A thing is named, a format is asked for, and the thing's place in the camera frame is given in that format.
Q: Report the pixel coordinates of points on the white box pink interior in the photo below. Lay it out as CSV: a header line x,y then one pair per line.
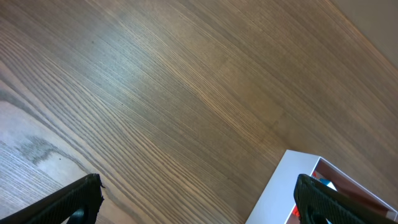
x,y
276,203

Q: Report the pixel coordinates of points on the red toy truck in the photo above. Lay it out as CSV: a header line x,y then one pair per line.
x,y
295,211

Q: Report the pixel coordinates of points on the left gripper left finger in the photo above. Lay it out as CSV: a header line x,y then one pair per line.
x,y
78,202

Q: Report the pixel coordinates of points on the small colourful puzzle cube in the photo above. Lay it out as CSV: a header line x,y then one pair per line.
x,y
328,183

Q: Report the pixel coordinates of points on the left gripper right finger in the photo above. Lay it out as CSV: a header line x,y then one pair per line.
x,y
319,204

